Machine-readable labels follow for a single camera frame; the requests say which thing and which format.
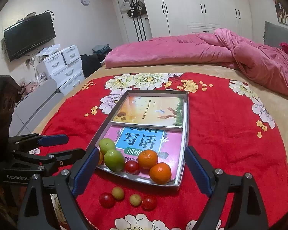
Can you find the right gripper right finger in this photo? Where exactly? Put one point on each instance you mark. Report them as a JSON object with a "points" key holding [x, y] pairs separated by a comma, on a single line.
{"points": [[247, 210]]}

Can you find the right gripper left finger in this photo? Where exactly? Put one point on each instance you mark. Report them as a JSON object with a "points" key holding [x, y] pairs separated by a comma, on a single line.
{"points": [[76, 172]]}

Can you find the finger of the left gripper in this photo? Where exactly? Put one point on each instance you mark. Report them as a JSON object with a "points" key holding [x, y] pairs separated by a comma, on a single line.
{"points": [[60, 156], [48, 140]]}

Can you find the orange tangerine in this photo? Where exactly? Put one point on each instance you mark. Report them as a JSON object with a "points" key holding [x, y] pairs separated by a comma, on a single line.
{"points": [[147, 159], [100, 162], [160, 173]]}

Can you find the green fruit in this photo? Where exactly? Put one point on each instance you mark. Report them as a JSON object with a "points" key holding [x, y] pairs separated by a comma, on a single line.
{"points": [[114, 160], [106, 144]]}

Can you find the dark red tomato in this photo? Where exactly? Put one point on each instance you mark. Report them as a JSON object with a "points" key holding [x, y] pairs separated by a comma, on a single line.
{"points": [[106, 200]]}

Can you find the yellow-green small fruit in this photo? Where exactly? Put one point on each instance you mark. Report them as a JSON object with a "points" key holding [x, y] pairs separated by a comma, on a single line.
{"points": [[118, 193], [135, 200]]}

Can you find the large red tomato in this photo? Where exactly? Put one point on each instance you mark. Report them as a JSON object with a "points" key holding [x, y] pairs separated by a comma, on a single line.
{"points": [[132, 167]]}

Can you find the grey bench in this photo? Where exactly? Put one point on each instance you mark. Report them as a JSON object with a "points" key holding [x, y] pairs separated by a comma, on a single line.
{"points": [[34, 108]]}

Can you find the pink chinese workbook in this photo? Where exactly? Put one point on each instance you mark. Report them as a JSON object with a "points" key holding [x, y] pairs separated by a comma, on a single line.
{"points": [[131, 141]]}

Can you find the white drawer cabinet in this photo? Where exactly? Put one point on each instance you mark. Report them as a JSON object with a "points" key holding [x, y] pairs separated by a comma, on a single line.
{"points": [[65, 67]]}

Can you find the grey cardboard tray box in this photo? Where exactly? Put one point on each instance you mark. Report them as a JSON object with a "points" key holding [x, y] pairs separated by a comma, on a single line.
{"points": [[163, 93]]}

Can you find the black clothes pile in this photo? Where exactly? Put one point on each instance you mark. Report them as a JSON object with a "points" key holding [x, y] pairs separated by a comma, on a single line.
{"points": [[90, 64]]}

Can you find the sunflower cover book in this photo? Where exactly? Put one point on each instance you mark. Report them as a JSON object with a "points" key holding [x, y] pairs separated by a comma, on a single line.
{"points": [[151, 111]]}

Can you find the pink quilt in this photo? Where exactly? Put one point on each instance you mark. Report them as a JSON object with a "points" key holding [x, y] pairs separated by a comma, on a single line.
{"points": [[262, 64]]}

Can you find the hanging bags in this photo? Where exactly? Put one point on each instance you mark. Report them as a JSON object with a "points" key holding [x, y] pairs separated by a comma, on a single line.
{"points": [[136, 10]]}

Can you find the grey padded headboard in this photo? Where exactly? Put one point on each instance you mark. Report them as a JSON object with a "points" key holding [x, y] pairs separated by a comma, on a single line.
{"points": [[274, 35]]}

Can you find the white wardrobe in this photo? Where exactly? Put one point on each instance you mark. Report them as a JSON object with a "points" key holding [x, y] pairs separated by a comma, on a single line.
{"points": [[181, 17]]}

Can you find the black wall television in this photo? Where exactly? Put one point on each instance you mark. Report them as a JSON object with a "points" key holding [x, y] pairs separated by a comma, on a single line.
{"points": [[27, 34]]}

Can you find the round wall clock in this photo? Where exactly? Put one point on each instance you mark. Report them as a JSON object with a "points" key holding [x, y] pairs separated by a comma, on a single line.
{"points": [[85, 2]]}

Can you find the tree wall painting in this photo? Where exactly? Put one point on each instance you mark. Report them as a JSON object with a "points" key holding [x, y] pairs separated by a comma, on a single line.
{"points": [[282, 15]]}

